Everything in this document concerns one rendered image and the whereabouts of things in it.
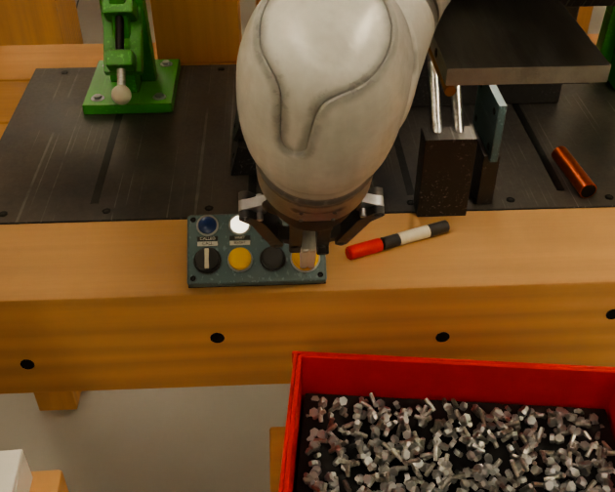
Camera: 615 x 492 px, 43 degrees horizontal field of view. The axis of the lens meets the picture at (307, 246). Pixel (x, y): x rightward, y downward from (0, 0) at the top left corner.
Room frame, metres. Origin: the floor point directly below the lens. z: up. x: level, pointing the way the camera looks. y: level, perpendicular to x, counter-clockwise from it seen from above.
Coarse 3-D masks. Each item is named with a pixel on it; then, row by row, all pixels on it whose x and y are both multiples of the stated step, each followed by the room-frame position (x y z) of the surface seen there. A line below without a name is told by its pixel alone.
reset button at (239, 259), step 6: (234, 252) 0.64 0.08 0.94; (240, 252) 0.64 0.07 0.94; (246, 252) 0.64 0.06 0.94; (228, 258) 0.64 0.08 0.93; (234, 258) 0.64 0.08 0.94; (240, 258) 0.64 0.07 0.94; (246, 258) 0.64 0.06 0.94; (234, 264) 0.63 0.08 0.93; (240, 264) 0.63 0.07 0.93; (246, 264) 0.63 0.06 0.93
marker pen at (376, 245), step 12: (420, 228) 0.72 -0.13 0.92; (432, 228) 0.72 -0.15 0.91; (444, 228) 0.72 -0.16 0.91; (372, 240) 0.69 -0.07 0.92; (384, 240) 0.70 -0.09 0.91; (396, 240) 0.70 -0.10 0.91; (408, 240) 0.70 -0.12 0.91; (348, 252) 0.68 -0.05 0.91; (360, 252) 0.68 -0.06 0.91; (372, 252) 0.68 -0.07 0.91
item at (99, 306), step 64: (0, 256) 0.69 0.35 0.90; (64, 256) 0.69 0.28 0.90; (128, 256) 0.69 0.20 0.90; (384, 256) 0.69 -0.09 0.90; (448, 256) 0.69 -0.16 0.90; (512, 256) 0.69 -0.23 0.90; (576, 256) 0.69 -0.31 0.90; (0, 320) 0.61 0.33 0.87; (64, 320) 0.61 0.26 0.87; (128, 320) 0.62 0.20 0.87; (192, 320) 0.62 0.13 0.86; (256, 320) 0.62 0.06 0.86; (320, 320) 0.63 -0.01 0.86; (384, 320) 0.63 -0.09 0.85; (448, 320) 0.63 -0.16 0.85; (512, 320) 0.64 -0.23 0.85; (576, 320) 0.64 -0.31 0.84; (0, 384) 0.61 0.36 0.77; (64, 384) 0.61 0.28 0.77; (128, 384) 0.62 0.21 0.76; (192, 384) 0.62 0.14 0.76; (256, 384) 0.62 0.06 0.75
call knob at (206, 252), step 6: (198, 252) 0.64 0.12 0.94; (204, 252) 0.64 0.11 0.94; (210, 252) 0.64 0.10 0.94; (216, 252) 0.65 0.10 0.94; (198, 258) 0.64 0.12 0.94; (204, 258) 0.64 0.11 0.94; (210, 258) 0.64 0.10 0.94; (216, 258) 0.64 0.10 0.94; (198, 264) 0.63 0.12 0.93; (204, 264) 0.63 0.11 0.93; (210, 264) 0.63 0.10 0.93; (216, 264) 0.63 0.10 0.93; (204, 270) 0.63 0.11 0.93; (210, 270) 0.63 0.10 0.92
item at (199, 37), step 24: (168, 0) 1.22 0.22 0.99; (192, 0) 1.22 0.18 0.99; (216, 0) 1.22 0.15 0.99; (168, 24) 1.22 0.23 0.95; (192, 24) 1.22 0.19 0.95; (216, 24) 1.22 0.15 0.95; (240, 24) 1.29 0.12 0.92; (168, 48) 1.22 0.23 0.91; (192, 48) 1.22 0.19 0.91; (216, 48) 1.22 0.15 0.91
